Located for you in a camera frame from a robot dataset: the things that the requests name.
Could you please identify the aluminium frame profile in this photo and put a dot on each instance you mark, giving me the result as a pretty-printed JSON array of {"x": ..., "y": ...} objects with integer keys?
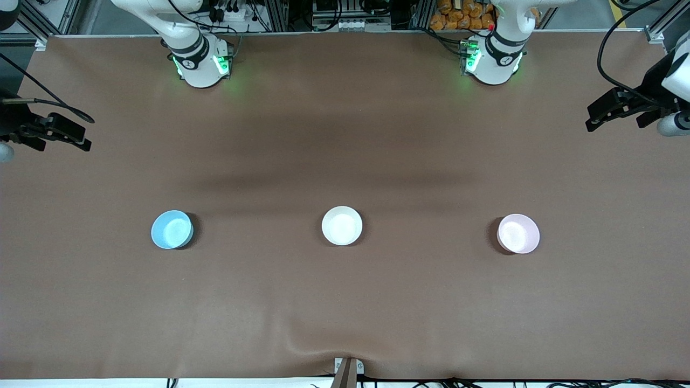
[
  {"x": 40, "y": 42},
  {"x": 655, "y": 33}
]

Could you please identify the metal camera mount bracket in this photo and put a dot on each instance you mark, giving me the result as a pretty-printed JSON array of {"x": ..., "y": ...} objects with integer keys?
[{"x": 347, "y": 374}]

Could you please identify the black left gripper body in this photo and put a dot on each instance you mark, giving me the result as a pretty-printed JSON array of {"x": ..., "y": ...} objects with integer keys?
[{"x": 648, "y": 96}]

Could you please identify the white terminal block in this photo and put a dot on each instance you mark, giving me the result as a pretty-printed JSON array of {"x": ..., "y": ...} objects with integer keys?
[{"x": 356, "y": 25}]

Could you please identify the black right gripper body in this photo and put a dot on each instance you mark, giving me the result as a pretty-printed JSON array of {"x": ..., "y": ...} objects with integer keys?
[{"x": 12, "y": 123}]

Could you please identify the pink bowl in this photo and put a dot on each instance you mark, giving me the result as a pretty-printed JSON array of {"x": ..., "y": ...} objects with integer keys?
[{"x": 518, "y": 233}]

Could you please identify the aluminium frame post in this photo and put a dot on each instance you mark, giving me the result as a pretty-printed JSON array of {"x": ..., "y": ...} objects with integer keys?
[{"x": 277, "y": 16}]

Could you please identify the brown table cover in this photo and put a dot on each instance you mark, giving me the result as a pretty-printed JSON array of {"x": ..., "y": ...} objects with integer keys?
[{"x": 345, "y": 302}]

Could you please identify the orange packaged goods pile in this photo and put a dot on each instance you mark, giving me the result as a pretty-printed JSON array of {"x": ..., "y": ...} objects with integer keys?
[{"x": 453, "y": 16}]

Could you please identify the black electronics unit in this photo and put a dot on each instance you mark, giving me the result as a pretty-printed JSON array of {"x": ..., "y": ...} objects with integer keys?
[{"x": 350, "y": 8}]

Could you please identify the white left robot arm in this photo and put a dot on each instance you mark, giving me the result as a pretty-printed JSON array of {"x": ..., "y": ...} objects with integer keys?
[{"x": 496, "y": 64}]

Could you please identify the blue bowl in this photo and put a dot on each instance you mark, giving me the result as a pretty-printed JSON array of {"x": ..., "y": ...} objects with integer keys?
[{"x": 171, "y": 229}]

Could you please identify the white bowl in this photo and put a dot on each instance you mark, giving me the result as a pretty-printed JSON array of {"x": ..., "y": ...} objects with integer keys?
[{"x": 342, "y": 225}]

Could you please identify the white power strip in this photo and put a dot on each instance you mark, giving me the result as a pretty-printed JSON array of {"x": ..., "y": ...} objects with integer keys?
[{"x": 232, "y": 13}]

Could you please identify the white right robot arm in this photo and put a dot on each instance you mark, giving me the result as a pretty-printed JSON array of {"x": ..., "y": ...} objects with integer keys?
[{"x": 199, "y": 70}]

